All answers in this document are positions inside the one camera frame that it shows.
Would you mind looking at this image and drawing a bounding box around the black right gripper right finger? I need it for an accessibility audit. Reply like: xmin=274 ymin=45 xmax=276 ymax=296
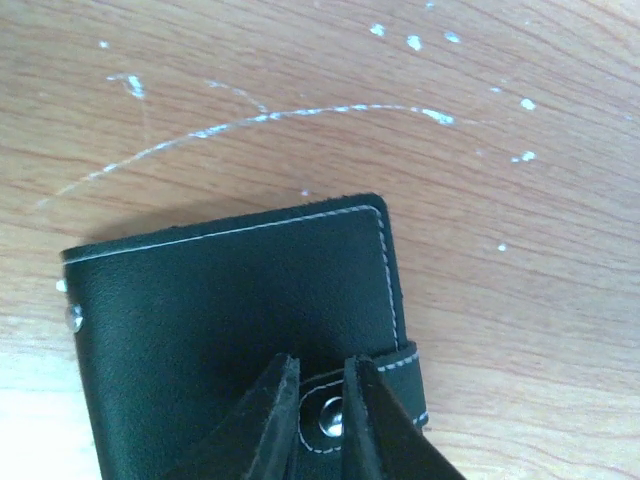
xmin=341 ymin=356 xmax=463 ymax=480

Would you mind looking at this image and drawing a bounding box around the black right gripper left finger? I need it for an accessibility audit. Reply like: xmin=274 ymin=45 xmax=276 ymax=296
xmin=164 ymin=354 xmax=300 ymax=479

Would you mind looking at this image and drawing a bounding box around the black leather card holder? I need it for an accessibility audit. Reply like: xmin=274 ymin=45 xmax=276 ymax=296
xmin=63 ymin=194 xmax=428 ymax=479

